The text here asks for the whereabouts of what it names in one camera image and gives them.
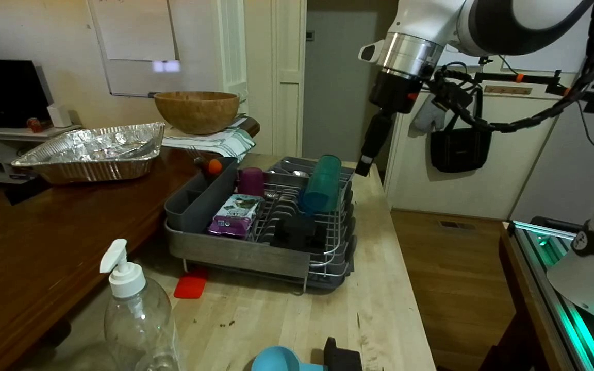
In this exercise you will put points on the blue-grey cutlery holder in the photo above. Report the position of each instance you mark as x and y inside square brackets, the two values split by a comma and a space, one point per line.
[200, 207]

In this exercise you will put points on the purple cup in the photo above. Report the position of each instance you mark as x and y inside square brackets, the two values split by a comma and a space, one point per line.
[251, 181]

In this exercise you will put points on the red flat square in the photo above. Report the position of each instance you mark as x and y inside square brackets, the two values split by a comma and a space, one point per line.
[190, 285]

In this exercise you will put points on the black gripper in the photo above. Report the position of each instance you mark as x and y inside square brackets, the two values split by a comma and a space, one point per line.
[394, 94]

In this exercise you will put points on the small black block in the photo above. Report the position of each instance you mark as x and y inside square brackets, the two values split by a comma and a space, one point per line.
[342, 358]

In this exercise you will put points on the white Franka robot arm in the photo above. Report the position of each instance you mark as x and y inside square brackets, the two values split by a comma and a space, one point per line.
[434, 22]

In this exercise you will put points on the purple printed packet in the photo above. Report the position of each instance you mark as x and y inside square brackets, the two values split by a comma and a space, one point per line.
[235, 216]

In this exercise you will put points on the white cabinet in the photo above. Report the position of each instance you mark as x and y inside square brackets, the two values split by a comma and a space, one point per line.
[503, 177]

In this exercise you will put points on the white wall board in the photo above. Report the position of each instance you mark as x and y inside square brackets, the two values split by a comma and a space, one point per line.
[135, 47]

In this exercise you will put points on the black object in rack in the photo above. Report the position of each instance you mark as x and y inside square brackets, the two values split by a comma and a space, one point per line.
[294, 232]

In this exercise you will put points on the small orange object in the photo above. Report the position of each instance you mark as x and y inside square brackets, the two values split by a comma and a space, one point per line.
[215, 168]

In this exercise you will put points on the black hanging bag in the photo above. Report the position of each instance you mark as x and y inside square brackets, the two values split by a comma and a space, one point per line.
[460, 151]

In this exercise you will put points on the light blue round object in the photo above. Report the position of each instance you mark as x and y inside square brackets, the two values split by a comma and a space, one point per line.
[278, 361]

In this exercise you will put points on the aluminium foil tray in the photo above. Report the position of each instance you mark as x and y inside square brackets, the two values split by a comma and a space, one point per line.
[91, 151]

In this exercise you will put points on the white paper stack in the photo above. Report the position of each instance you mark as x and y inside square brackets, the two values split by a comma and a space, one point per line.
[218, 144]

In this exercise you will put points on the brown wooden bowl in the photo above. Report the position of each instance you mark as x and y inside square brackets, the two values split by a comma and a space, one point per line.
[197, 114]

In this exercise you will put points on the black television screen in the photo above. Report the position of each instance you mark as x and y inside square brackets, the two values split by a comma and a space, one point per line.
[4, 94]

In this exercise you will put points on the robot stand with green light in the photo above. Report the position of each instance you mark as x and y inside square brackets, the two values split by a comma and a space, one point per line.
[552, 288]

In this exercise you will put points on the clear pump dispenser bottle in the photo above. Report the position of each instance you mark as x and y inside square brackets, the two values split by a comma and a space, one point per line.
[139, 322]

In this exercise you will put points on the teal plastic cup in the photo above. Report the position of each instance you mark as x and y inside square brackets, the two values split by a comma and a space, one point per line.
[320, 186]

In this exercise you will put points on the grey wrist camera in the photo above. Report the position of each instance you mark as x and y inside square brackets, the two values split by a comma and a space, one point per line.
[427, 116]

